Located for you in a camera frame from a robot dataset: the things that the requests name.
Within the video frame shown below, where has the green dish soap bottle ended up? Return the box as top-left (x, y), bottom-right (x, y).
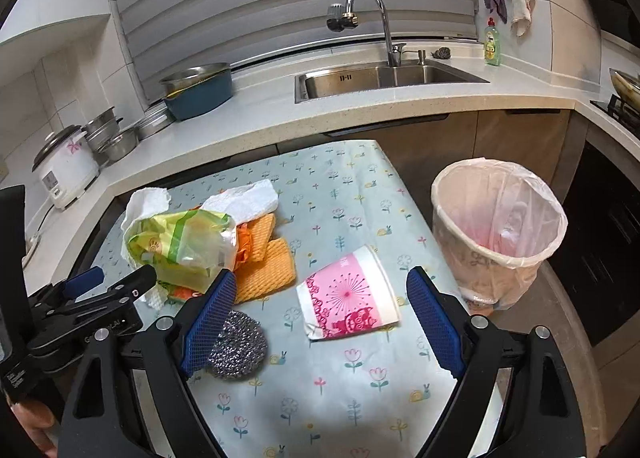
top-left (484, 17), bottom-right (502, 66)

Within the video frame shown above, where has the stainless steel sink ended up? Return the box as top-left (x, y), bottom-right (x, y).
top-left (294, 63), bottom-right (491, 104)

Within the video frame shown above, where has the chrome kitchen faucet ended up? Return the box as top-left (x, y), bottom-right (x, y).
top-left (326, 0), bottom-right (407, 68)

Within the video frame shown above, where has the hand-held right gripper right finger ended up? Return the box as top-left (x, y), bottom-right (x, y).
top-left (406, 265), bottom-right (588, 458)

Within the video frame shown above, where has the stack of steel plates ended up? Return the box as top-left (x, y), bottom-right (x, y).
top-left (135, 103), bottom-right (174, 140)

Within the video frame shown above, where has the small steel bowl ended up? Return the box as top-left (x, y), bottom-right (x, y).
top-left (102, 127), bottom-right (139, 162)

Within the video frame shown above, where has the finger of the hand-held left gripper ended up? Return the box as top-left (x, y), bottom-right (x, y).
top-left (29, 267), bottom-right (106, 311)
top-left (47, 265), bottom-right (157, 325)

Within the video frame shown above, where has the blue plastic basin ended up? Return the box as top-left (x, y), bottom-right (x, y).
top-left (162, 67), bottom-right (235, 121)

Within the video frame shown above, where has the large steel bowl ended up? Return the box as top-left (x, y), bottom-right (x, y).
top-left (159, 63), bottom-right (232, 94)

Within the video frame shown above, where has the dark cabinet door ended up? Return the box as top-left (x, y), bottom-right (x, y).
top-left (550, 138), bottom-right (640, 369)

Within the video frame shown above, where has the metal wok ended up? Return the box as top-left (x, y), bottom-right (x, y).
top-left (607, 67), bottom-right (640, 106)

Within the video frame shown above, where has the wooden base cabinet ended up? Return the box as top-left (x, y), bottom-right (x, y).
top-left (320, 108), bottom-right (586, 199)

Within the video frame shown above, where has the white rice cooker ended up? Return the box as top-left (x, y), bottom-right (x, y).
top-left (32, 125), bottom-right (101, 210)

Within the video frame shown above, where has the steel pot with lid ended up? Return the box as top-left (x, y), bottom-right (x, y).
top-left (82, 107), bottom-right (123, 151)

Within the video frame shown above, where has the steel wool scrubber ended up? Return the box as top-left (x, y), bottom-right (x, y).
top-left (207, 311), bottom-right (268, 380)

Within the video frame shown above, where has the bin with plastic liner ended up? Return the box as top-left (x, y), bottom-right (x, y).
top-left (431, 157), bottom-right (568, 311)

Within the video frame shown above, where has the orange foam net sleeve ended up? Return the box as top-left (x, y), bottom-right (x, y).
top-left (232, 237), bottom-right (296, 304)
top-left (235, 213), bottom-right (277, 264)

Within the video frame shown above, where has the black gas stove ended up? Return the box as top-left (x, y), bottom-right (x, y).
top-left (590, 93), bottom-right (640, 128)

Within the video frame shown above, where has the pink and white paper cup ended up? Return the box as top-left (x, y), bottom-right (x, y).
top-left (296, 244), bottom-right (402, 341)

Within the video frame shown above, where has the green and yellow plastic bag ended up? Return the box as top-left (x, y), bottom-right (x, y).
top-left (124, 208), bottom-right (238, 291)

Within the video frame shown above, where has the person's left hand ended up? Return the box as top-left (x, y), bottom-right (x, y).
top-left (10, 400), bottom-right (58, 456)

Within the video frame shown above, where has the cream hanging cloth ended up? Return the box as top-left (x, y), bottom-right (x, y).
top-left (502, 0), bottom-right (537, 38)

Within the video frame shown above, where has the floral printed tablecloth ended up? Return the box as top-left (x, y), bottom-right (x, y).
top-left (67, 139), bottom-right (506, 458)

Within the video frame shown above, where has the orange plastic bag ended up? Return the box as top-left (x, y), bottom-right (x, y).
top-left (231, 223), bottom-right (253, 271)

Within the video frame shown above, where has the white power cord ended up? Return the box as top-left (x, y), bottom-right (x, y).
top-left (22, 208), bottom-right (57, 259)

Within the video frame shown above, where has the white kitchen counter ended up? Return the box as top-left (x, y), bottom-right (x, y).
top-left (0, 33), bottom-right (640, 289)

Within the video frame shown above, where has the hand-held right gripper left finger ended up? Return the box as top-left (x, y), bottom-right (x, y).
top-left (60, 268), bottom-right (238, 458)

